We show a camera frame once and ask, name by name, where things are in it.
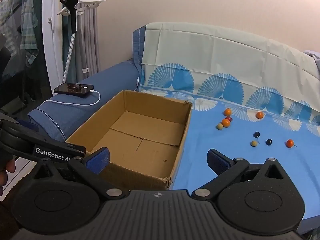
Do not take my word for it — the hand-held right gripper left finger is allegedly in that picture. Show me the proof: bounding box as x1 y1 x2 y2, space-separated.
32 147 127 201

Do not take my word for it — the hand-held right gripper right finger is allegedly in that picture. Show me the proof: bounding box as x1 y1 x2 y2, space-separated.
192 148 288 201

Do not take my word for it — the brown cardboard box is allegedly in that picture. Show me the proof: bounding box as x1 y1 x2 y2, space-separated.
65 89 193 191

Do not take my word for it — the person's left hand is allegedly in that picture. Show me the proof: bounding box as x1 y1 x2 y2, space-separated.
0 158 16 197

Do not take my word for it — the blue fan-print bed sheet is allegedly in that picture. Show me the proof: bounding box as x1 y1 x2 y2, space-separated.
139 22 320 232

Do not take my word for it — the blue sofa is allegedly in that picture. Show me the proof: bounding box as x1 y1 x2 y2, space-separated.
27 26 147 143

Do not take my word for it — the black smartphone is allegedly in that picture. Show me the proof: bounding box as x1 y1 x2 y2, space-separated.
54 83 95 98

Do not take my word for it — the plaid hanging shirt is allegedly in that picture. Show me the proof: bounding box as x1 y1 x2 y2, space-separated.
19 0 40 65

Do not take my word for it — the garment steamer on stand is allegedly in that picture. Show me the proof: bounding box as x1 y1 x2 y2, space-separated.
62 0 101 83

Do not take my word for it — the grey cloth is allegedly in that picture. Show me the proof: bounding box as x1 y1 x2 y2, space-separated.
303 51 320 68

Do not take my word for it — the white plastic hanger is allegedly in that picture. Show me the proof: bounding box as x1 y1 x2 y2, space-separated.
47 0 107 30

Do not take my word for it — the white charging cable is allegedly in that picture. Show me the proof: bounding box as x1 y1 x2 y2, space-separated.
40 89 101 107

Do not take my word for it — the white door frame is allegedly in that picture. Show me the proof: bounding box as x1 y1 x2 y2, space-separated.
41 0 66 98

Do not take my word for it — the black garment steamer with hose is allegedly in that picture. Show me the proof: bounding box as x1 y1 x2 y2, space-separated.
60 0 80 85

